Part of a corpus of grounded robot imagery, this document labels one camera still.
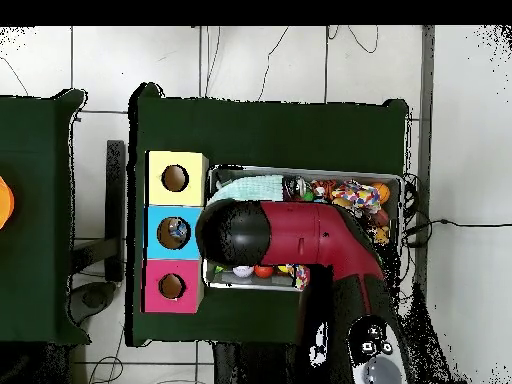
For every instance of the mint green waffle cloth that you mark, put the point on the mint green waffle cloth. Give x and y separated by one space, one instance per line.
252 188

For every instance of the knotted polka dot cloth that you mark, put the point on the knotted polka dot cloth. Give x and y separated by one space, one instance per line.
300 276

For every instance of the crushed clear plastic bottle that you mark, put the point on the crushed clear plastic bottle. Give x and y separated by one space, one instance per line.
178 231

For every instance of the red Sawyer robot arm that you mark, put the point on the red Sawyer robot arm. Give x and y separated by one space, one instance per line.
312 236

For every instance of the shallow clear mesh bin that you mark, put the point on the shallow clear mesh bin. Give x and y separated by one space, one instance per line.
248 283

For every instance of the wooden box with three holes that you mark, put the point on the wooden box with three holes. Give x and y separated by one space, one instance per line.
192 248

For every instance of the black printed can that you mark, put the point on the black printed can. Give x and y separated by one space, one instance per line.
295 185

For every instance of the small red ball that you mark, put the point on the small red ball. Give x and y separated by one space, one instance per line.
264 271

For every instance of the white baseball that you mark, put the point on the white baseball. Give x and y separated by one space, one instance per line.
243 271

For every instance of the dark green tablecloth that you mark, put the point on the dark green tablecloth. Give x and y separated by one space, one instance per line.
280 132

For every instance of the crumpled polka dot cloth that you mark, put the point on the crumpled polka dot cloth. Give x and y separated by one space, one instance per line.
360 194

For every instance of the brown plush animal toy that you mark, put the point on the brown plush animal toy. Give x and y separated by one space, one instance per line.
382 236

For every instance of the orange basketball toy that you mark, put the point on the orange basketball toy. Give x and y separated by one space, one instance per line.
382 192

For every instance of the neighbouring green covered table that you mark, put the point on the neighbouring green covered table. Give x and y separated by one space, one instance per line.
32 240

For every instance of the orange round object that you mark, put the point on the orange round object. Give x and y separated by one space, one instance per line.
4 204

